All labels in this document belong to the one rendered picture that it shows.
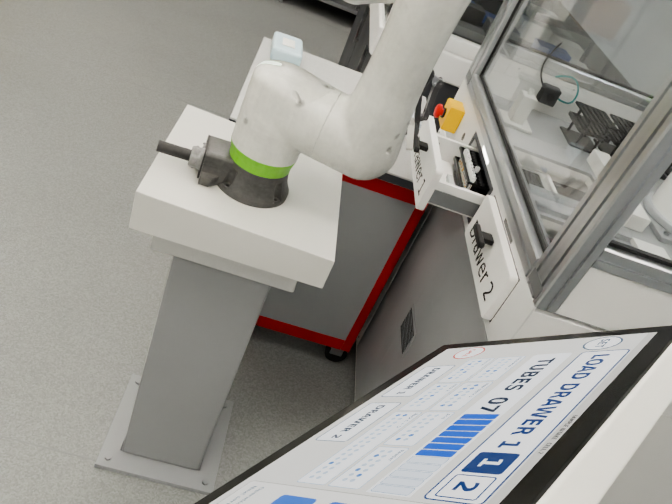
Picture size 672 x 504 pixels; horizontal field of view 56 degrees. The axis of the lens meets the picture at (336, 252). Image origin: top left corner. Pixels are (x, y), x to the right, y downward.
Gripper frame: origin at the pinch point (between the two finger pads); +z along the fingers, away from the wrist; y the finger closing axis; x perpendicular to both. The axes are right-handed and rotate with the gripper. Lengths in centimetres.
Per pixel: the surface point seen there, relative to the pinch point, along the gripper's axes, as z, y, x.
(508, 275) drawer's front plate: 5.8, -16.1, 44.8
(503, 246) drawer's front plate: 5.5, -16.5, 36.3
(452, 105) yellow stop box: 6.1, -13.5, -31.1
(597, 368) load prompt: -21, -12, 93
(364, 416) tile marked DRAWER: -12, 10, 92
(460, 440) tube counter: -21, 2, 102
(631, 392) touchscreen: -24, -13, 99
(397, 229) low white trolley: 34.7, 0.5, -11.4
